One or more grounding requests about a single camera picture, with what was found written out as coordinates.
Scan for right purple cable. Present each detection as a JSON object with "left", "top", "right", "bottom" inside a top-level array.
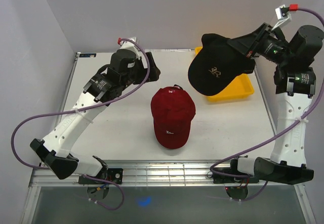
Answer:
[{"left": 210, "top": 8, "right": 324, "bottom": 202}]

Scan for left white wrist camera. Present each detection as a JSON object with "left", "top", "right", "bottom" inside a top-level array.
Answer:
[{"left": 117, "top": 38, "right": 139, "bottom": 57}]

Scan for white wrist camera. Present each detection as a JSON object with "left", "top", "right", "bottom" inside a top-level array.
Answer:
[
  {"left": 272, "top": 4, "right": 299, "bottom": 31},
  {"left": 117, "top": 38, "right": 139, "bottom": 57}
]

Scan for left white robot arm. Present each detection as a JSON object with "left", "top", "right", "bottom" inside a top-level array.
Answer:
[{"left": 30, "top": 49, "right": 160, "bottom": 183}]

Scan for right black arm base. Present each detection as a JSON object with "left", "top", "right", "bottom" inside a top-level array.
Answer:
[{"left": 206, "top": 168, "right": 247, "bottom": 184}]

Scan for yellow plastic tray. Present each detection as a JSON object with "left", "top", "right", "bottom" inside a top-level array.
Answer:
[{"left": 195, "top": 47, "right": 254, "bottom": 102}]

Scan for red baseball cap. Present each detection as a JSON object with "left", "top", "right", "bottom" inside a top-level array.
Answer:
[{"left": 150, "top": 84, "right": 196, "bottom": 150}]

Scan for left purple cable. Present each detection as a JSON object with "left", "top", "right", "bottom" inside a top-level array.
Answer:
[{"left": 10, "top": 38, "right": 152, "bottom": 211}]

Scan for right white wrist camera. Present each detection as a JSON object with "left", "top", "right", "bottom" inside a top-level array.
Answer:
[{"left": 272, "top": 4, "right": 299, "bottom": 31}]

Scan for purple cable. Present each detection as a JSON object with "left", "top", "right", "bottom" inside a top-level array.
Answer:
[
  {"left": 210, "top": 8, "right": 324, "bottom": 202},
  {"left": 10, "top": 38, "right": 152, "bottom": 211}
]

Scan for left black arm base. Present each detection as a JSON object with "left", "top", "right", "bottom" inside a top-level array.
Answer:
[{"left": 78, "top": 168, "right": 124, "bottom": 185}]

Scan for blue label sticker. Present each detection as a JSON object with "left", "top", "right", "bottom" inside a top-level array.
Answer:
[{"left": 78, "top": 53, "right": 97, "bottom": 58}]

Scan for black cap gold logo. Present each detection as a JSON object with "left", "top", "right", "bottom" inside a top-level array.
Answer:
[{"left": 188, "top": 33, "right": 255, "bottom": 96}]

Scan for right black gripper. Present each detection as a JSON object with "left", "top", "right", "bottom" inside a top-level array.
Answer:
[{"left": 226, "top": 22, "right": 292, "bottom": 66}]

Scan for aluminium frame rail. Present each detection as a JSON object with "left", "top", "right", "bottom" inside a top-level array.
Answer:
[{"left": 29, "top": 159, "right": 304, "bottom": 188}]

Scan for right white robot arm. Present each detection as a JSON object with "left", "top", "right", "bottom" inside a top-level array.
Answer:
[{"left": 228, "top": 24, "right": 323, "bottom": 185}]

